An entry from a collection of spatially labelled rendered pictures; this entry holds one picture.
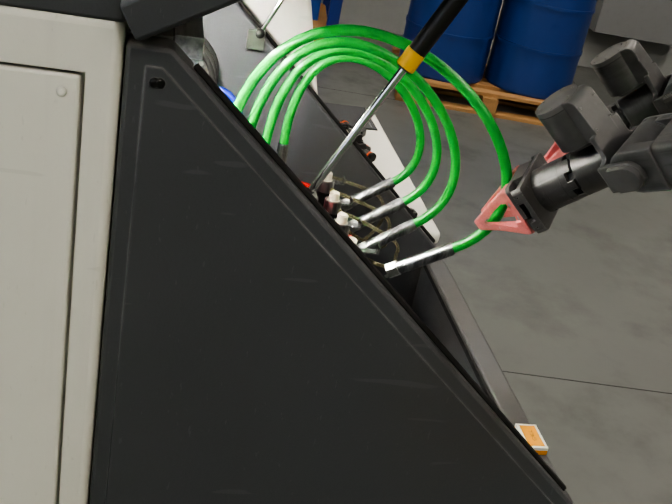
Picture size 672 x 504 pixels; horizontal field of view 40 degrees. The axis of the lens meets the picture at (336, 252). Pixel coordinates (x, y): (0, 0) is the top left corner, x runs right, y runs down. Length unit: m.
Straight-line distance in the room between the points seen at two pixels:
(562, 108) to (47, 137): 0.57
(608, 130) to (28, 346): 0.67
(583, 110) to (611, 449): 2.11
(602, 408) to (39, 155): 2.64
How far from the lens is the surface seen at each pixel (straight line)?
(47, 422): 1.01
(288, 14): 1.54
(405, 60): 0.87
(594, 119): 1.09
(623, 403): 3.35
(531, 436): 1.27
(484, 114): 1.16
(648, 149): 1.04
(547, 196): 1.15
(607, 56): 1.41
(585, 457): 3.01
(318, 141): 1.56
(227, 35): 1.50
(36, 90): 0.84
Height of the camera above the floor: 1.67
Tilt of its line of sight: 26 degrees down
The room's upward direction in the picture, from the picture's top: 12 degrees clockwise
